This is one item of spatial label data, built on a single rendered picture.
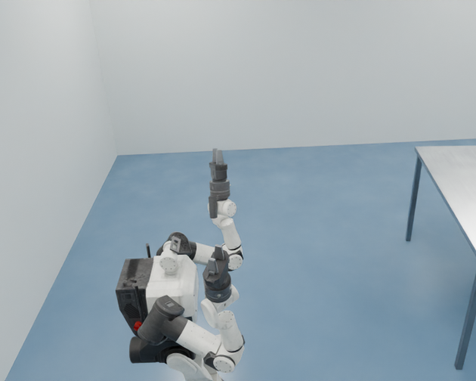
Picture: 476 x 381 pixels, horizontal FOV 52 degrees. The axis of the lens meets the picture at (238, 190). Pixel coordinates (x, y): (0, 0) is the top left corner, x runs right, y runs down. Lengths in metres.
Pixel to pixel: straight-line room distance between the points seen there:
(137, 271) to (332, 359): 1.83
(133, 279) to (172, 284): 0.17
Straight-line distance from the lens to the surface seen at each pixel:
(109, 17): 5.98
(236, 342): 1.77
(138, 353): 2.26
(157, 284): 1.94
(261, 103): 6.07
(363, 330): 3.70
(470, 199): 3.56
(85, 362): 3.67
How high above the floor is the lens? 2.58
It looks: 29 degrees down
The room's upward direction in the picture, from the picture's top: 3 degrees counter-clockwise
